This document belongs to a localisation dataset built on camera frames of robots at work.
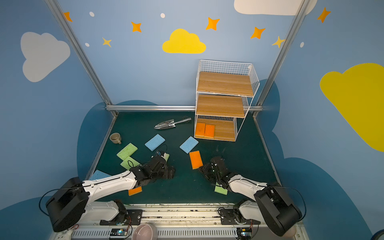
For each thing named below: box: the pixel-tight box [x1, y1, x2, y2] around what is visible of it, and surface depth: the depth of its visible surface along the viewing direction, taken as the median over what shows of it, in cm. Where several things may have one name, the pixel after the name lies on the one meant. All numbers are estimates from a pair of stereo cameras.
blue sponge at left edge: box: [89, 169, 112, 181], surface depth 90 cm
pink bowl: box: [131, 223, 159, 240], surface depth 71 cm
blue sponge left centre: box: [144, 133, 166, 152], surface depth 104 cm
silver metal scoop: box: [153, 117, 192, 130], surface depth 117 cm
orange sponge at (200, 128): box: [195, 122, 206, 138], surface depth 108 cm
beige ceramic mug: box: [109, 132, 122, 145], surface depth 103 cm
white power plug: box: [54, 229, 73, 240], surface depth 69 cm
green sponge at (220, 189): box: [214, 181, 228, 195], surface depth 84 cm
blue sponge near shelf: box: [179, 136, 199, 154], surface depth 103 cm
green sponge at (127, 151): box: [116, 143, 138, 161], surface depth 99 cm
